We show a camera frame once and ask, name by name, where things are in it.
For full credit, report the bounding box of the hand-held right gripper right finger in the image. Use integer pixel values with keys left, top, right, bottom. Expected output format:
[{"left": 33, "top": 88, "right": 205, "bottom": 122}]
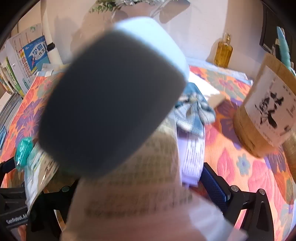
[{"left": 201, "top": 162, "right": 275, "bottom": 241}]

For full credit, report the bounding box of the row of books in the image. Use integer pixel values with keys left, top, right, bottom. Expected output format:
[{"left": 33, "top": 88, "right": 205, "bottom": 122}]
[{"left": 0, "top": 23, "right": 53, "bottom": 98}]

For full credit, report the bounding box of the artificial flower bouquet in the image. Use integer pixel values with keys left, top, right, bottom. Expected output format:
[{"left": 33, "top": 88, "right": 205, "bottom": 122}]
[{"left": 89, "top": 0, "right": 162, "bottom": 14}]

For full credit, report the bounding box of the blue plaid bow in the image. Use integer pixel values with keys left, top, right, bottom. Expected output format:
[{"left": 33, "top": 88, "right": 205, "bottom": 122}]
[{"left": 174, "top": 83, "right": 216, "bottom": 139}]

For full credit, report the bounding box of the teal comb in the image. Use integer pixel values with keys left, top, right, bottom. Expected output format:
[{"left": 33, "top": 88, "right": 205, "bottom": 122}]
[{"left": 276, "top": 26, "right": 291, "bottom": 68}]

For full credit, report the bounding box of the light blue table mat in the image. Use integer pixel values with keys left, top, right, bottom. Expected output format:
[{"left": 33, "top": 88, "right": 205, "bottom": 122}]
[{"left": 187, "top": 58, "right": 253, "bottom": 87}]

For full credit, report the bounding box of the dark wooden frame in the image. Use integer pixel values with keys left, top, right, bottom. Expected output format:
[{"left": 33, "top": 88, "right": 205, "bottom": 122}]
[{"left": 259, "top": 5, "right": 296, "bottom": 70}]

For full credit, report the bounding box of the white desk lamp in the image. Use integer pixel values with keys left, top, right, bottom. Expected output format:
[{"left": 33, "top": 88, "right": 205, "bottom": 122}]
[{"left": 42, "top": 0, "right": 62, "bottom": 65}]

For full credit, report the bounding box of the round wooden container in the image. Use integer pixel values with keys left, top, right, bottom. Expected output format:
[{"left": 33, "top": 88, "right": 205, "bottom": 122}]
[{"left": 232, "top": 53, "right": 296, "bottom": 158}]

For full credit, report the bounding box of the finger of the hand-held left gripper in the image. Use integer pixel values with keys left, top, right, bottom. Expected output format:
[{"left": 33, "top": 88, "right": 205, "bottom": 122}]
[{"left": 0, "top": 159, "right": 17, "bottom": 184}]

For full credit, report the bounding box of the teal plastic clip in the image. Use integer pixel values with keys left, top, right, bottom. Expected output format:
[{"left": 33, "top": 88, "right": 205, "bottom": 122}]
[{"left": 14, "top": 137, "right": 34, "bottom": 172}]

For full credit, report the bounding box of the grey blue sponge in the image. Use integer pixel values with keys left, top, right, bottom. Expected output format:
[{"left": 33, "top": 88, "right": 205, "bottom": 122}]
[{"left": 38, "top": 16, "right": 190, "bottom": 179}]

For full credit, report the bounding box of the white cardboard box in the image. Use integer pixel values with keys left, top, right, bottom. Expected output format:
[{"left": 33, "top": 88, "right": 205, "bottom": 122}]
[{"left": 190, "top": 74, "right": 226, "bottom": 108}]

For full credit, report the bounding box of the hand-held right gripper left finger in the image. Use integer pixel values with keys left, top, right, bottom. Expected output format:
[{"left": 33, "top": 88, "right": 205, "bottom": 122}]
[{"left": 26, "top": 182, "right": 79, "bottom": 241}]

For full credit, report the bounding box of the floral orange tablecloth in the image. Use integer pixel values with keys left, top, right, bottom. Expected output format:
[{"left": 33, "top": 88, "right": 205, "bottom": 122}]
[{"left": 0, "top": 65, "right": 296, "bottom": 241}]

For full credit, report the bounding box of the white paper sachet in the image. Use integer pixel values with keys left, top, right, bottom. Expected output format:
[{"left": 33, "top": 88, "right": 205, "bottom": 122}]
[{"left": 37, "top": 64, "right": 70, "bottom": 77}]

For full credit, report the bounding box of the green white packet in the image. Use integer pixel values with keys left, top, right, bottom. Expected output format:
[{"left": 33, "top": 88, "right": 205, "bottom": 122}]
[{"left": 23, "top": 141, "right": 60, "bottom": 207}]

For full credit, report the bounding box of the yellow glass bottle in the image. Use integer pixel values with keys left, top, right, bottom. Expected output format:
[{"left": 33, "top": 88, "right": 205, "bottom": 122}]
[{"left": 213, "top": 32, "right": 233, "bottom": 69}]

